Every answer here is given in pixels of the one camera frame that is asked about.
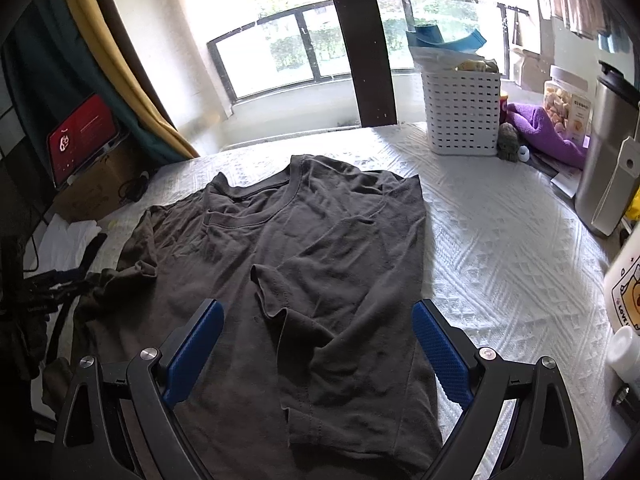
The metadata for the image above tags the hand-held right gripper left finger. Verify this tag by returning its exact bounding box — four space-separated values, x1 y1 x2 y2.
50 299 224 480

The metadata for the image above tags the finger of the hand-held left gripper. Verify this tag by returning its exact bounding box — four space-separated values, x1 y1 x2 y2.
27 267 103 293

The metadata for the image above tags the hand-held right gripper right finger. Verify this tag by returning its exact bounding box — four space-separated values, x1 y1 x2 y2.
411 299 586 480

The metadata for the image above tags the dark grey t-shirt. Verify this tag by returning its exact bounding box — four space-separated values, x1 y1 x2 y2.
42 155 443 480

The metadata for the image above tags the black cloth strip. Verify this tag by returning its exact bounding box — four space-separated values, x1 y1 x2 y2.
75 232 108 276

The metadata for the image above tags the white garment with dark trim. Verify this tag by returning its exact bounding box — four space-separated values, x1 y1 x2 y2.
37 215 108 273

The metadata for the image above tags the brown cardboard box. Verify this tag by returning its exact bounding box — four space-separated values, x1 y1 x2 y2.
52 142 151 223

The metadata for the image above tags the white textured bedspread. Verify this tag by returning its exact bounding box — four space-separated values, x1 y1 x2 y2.
30 122 631 480

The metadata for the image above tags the small white bottle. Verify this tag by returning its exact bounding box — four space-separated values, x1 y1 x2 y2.
606 326 640 386

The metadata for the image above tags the white carton with yellow cartoon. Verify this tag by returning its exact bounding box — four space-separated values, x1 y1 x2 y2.
602 252 640 336

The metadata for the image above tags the yellow curtain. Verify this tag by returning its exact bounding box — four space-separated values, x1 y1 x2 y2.
57 0 201 161

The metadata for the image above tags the teal curtain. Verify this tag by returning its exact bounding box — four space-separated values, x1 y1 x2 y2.
2 0 173 161

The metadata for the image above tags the grey plush toy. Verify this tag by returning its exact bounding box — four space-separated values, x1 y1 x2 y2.
496 122 521 162

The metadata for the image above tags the white perforated plastic basket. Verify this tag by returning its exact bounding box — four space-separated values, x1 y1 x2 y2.
422 67 503 156

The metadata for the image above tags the purple cloth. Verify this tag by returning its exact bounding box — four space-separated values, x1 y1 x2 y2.
506 102 593 170

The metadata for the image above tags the stainless steel tumbler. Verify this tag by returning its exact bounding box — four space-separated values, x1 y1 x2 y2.
574 60 640 238

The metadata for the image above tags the white plastic tag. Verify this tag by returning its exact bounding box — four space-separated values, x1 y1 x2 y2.
616 136 640 178

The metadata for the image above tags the clear snack jar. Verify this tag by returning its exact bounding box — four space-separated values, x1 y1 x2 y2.
544 66 593 148

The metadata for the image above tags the blue folded cloth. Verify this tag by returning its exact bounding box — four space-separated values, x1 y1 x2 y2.
405 24 488 53

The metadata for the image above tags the black balcony railing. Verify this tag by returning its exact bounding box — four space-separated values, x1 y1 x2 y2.
206 0 501 106

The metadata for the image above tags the black coiled cable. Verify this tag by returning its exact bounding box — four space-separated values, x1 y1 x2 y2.
117 172 151 203

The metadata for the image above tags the dark window frame post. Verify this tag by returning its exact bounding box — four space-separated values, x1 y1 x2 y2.
320 0 398 128

